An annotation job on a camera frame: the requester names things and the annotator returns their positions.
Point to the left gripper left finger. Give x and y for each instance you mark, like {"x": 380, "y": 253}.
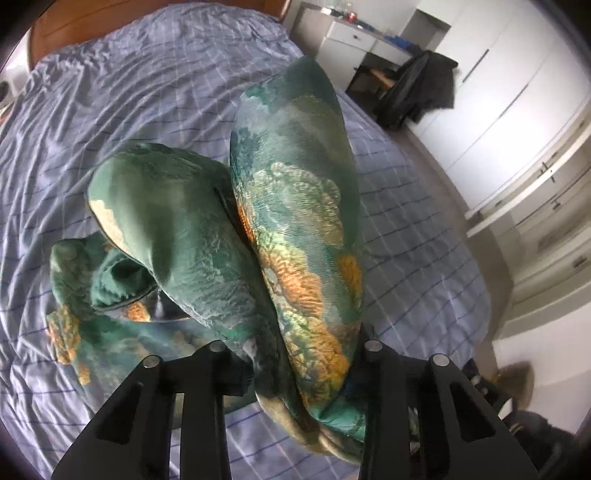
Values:
{"x": 130, "y": 435}

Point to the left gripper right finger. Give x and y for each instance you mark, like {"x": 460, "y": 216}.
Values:
{"x": 460, "y": 435}

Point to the green patterned padded jacket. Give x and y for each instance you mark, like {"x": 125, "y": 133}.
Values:
{"x": 262, "y": 253}

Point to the black jacket on chair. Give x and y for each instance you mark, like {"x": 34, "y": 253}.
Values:
{"x": 423, "y": 84}

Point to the white wardrobe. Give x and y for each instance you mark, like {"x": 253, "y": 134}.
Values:
{"x": 519, "y": 85}

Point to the wooden chair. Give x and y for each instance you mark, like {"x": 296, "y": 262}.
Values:
{"x": 370, "y": 80}

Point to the white desk with drawers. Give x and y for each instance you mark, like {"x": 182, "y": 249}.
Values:
{"x": 339, "y": 46}

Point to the brown wooden headboard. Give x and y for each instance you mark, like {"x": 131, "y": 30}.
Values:
{"x": 67, "y": 22}

